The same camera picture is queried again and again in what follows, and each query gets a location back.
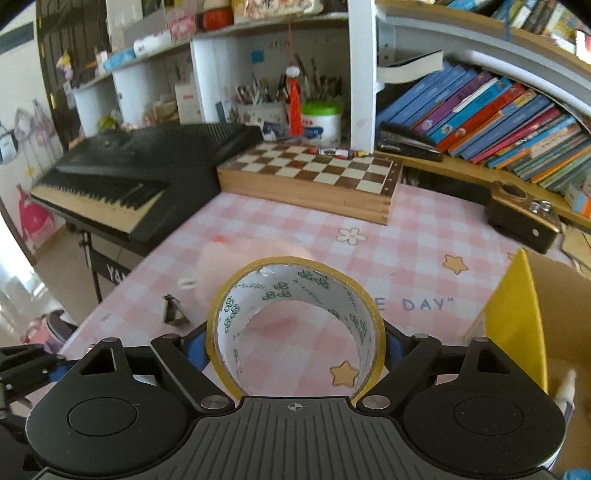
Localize yellow packing tape roll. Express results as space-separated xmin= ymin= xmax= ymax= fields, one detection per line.
xmin=206 ymin=258 xmax=386 ymax=401

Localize eyeglass cleaner spray bottle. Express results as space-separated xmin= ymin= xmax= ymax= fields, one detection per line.
xmin=554 ymin=369 xmax=577 ymax=426

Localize blue bag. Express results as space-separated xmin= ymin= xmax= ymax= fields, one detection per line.
xmin=557 ymin=467 xmax=591 ymax=480

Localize black binder clip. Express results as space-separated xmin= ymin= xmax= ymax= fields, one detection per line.
xmin=163 ymin=294 xmax=190 ymax=327

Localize pink checkered tablecloth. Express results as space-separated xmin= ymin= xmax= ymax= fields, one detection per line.
xmin=63 ymin=186 xmax=527 ymax=396

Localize pink plush toy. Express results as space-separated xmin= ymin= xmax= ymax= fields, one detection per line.
xmin=177 ymin=235 xmax=317 ymax=313

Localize yellow cardboard box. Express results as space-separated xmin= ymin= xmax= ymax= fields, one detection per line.
xmin=464 ymin=247 xmax=591 ymax=407

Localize wooden chessboard box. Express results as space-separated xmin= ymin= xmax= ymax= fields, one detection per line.
xmin=217 ymin=142 xmax=403 ymax=225

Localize black Yamaha keyboard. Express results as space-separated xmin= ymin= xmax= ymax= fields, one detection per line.
xmin=30 ymin=123 xmax=263 ymax=252

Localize black wooden pen holder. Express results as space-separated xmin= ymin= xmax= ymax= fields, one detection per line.
xmin=485 ymin=181 xmax=562 ymax=254

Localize white green-lid jar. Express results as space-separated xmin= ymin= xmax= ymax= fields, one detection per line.
xmin=301 ymin=100 xmax=342 ymax=148

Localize red tassel ornament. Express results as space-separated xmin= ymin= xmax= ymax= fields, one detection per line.
xmin=286 ymin=22 xmax=304 ymax=137

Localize row of colourful books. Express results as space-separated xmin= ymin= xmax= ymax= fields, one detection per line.
xmin=375 ymin=61 xmax=590 ymax=217

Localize pen cup with pens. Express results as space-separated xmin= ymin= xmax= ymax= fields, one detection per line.
xmin=217 ymin=54 xmax=344 ymax=126

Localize white bookshelf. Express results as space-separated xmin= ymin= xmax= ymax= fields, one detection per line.
xmin=73 ymin=1 xmax=590 ymax=151

